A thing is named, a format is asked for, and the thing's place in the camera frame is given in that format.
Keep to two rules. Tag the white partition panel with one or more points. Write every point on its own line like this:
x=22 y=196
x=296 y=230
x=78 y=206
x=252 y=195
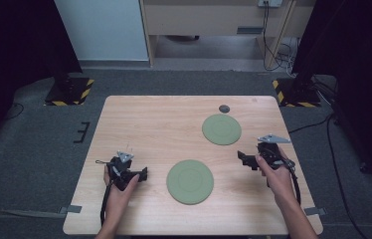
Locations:
x=101 y=30

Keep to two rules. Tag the light wooden desk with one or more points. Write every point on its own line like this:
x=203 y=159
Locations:
x=207 y=18

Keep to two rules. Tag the grey tape strip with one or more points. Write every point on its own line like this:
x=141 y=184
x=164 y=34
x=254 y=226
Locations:
x=71 y=209
x=315 y=211

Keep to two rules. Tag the person's right hand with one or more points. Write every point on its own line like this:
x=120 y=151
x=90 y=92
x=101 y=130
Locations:
x=278 y=184

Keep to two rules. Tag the grey round table grommet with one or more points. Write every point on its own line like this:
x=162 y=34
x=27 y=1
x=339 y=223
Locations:
x=224 y=108

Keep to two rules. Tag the green round plate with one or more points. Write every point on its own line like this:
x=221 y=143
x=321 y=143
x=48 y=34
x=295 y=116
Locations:
x=221 y=129
x=190 y=182

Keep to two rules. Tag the person's left hand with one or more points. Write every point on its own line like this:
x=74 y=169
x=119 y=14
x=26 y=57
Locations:
x=117 y=199

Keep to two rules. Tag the grey wall socket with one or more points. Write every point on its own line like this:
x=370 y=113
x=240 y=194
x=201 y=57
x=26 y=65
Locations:
x=269 y=2

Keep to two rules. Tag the black stand base striped edge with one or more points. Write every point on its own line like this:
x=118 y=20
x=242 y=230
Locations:
x=295 y=94
x=69 y=91

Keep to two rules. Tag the black curtain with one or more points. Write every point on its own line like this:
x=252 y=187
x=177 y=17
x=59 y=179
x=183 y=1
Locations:
x=356 y=66
x=15 y=49

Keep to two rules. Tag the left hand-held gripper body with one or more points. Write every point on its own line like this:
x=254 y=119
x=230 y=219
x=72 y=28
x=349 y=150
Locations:
x=119 y=171

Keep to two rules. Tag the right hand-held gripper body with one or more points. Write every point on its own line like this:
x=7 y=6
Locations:
x=272 y=152

